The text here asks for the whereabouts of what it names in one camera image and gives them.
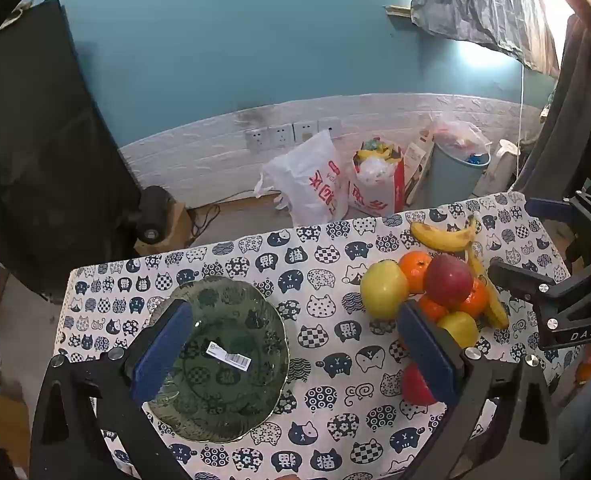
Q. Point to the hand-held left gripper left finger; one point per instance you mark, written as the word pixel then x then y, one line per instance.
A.
pixel 163 355

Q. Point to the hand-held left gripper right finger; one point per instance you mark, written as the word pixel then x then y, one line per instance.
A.
pixel 428 355

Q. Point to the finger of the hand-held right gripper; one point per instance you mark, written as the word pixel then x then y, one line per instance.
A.
pixel 520 276
pixel 550 207

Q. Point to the red apple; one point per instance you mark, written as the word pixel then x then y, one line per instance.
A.
pixel 448 280
pixel 415 387

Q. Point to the yellow banana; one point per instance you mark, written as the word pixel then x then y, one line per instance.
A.
pixel 490 295
pixel 443 241

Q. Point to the orange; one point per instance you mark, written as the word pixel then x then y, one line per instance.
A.
pixel 431 308
pixel 477 299
pixel 414 270

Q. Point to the green glass bowl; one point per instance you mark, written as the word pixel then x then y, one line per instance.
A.
pixel 225 320

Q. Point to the white plastic stool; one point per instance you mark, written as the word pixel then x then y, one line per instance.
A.
pixel 500 165

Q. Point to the dark hanging cloth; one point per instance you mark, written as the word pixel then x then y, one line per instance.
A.
pixel 560 125

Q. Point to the grey blue trash bin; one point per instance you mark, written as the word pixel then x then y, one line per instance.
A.
pixel 453 180

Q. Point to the cat print tablecloth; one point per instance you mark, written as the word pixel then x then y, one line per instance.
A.
pixel 325 375

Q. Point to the clear plastic bin liner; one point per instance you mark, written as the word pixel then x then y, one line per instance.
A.
pixel 458 132

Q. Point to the tan cardboard box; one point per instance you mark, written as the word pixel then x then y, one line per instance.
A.
pixel 175 225

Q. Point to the white red paper box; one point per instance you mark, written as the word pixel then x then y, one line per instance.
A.
pixel 418 165

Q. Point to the brown cardboard box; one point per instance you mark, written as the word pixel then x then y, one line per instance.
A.
pixel 10 425

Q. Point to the red white shopping bag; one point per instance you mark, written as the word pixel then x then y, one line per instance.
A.
pixel 375 185

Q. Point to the white plastic bag red print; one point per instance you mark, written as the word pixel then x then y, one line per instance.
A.
pixel 308 180

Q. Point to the grey crinkled curtain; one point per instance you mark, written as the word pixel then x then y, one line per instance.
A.
pixel 480 5

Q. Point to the large black panel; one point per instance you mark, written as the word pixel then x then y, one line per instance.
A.
pixel 45 150

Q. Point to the wooden batten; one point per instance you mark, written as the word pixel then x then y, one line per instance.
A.
pixel 398 11

